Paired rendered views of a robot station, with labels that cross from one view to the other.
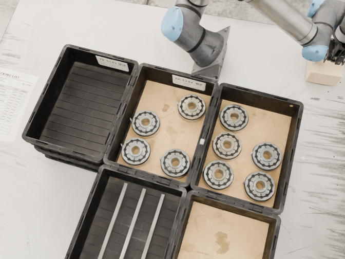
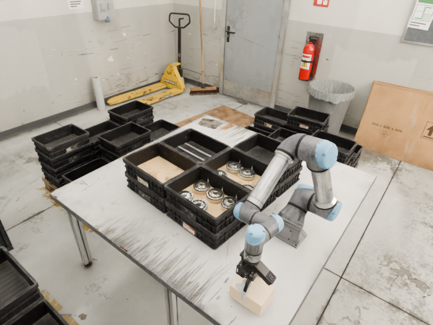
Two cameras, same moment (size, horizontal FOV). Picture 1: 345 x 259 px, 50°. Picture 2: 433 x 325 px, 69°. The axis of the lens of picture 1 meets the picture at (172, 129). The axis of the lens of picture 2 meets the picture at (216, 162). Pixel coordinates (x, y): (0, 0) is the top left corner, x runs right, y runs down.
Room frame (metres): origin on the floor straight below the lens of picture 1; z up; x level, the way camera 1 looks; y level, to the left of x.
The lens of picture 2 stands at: (0.84, -1.53, 2.00)
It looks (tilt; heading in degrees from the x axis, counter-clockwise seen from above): 33 degrees down; 108
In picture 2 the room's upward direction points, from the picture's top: 2 degrees clockwise
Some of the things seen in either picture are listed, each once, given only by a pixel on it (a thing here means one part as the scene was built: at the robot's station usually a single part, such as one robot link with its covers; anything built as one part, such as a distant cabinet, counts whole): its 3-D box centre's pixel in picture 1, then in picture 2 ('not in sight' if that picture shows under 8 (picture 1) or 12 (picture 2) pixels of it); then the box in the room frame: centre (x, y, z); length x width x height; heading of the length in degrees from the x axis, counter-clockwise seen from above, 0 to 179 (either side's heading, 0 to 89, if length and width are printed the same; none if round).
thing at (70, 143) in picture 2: not in sight; (66, 156); (-1.29, 0.40, 0.37); 0.40 x 0.30 x 0.45; 72
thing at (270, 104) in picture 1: (246, 149); (207, 198); (0.37, -0.25, 0.87); 0.40 x 0.30 x 0.11; 157
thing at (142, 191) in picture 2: not in sight; (162, 182); (0.01, -0.09, 0.76); 0.40 x 0.30 x 0.12; 157
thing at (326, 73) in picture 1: (324, 62); (252, 291); (0.75, -0.65, 0.76); 0.16 x 0.12 x 0.07; 162
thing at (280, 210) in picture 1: (248, 145); (207, 190); (0.37, -0.25, 0.92); 0.40 x 0.30 x 0.02; 157
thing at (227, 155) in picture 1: (227, 145); (215, 193); (0.40, -0.19, 0.86); 0.10 x 0.10 x 0.01
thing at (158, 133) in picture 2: not in sight; (158, 143); (-0.66, 1.04, 0.31); 0.40 x 0.30 x 0.34; 72
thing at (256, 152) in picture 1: (267, 155); (198, 205); (0.35, -0.32, 0.86); 0.10 x 0.10 x 0.01
